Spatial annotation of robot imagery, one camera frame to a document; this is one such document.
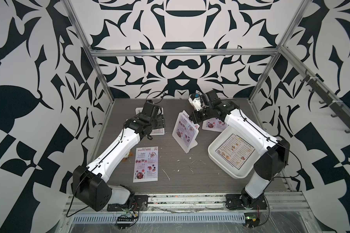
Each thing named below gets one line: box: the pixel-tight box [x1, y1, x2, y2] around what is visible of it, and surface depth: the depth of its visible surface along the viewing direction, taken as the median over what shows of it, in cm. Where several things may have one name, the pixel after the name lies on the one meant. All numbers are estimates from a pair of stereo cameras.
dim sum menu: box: [214, 133, 256, 170], surface depth 93 cm
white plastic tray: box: [208, 124, 263, 179], surface depth 93 cm
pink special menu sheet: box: [132, 146, 159, 184], surface depth 89 cm
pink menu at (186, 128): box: [175, 111, 200, 148], surface depth 85 cm
